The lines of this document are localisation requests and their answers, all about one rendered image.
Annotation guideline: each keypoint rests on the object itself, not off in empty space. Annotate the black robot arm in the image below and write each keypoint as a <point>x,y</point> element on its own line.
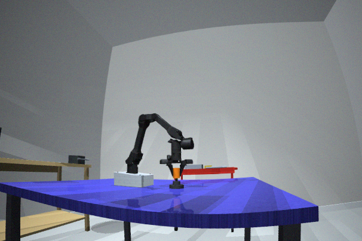
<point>144,121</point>

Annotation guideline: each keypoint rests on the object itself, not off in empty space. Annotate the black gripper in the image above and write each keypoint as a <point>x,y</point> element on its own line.
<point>176,156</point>

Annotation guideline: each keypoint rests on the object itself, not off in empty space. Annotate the orange tapered knob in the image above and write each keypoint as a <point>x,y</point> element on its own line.
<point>176,172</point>

